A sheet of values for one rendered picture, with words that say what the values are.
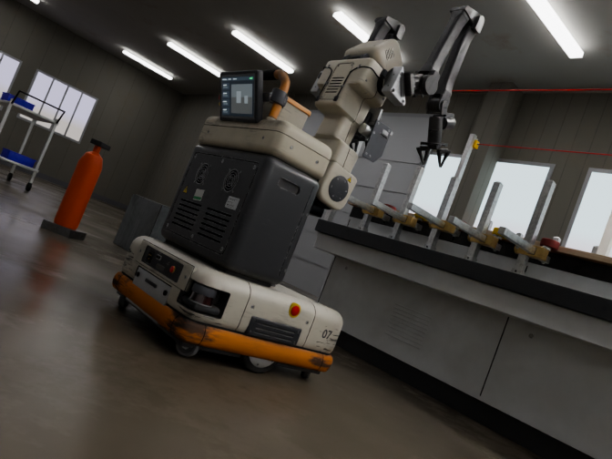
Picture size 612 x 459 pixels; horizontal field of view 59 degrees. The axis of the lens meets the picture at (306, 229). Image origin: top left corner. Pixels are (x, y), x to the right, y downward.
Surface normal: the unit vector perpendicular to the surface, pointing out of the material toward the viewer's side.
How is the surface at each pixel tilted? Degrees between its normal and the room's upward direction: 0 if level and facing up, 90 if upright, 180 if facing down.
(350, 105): 90
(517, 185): 90
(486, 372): 90
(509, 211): 90
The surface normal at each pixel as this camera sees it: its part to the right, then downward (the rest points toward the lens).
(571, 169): -0.70, -0.32
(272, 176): 0.62, 0.19
